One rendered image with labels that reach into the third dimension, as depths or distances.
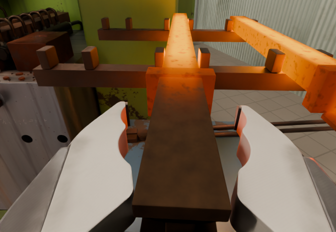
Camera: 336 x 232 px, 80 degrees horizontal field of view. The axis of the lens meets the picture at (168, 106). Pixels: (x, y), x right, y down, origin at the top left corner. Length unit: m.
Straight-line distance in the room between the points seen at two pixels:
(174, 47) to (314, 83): 0.13
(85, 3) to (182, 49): 0.44
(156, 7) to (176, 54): 0.40
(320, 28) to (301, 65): 2.35
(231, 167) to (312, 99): 0.30
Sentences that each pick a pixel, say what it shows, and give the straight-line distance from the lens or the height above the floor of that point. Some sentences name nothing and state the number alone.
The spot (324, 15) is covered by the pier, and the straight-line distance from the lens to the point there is 2.56.
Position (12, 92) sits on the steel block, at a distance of 0.54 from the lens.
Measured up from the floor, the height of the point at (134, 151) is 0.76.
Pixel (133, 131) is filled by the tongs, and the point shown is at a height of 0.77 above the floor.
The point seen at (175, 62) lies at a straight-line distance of 0.17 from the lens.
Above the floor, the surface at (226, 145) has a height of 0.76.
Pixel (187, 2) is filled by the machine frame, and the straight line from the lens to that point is 1.03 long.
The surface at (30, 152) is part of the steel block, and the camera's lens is 0.63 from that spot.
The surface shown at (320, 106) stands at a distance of 0.19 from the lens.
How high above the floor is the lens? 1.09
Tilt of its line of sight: 31 degrees down
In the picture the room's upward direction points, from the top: straight up
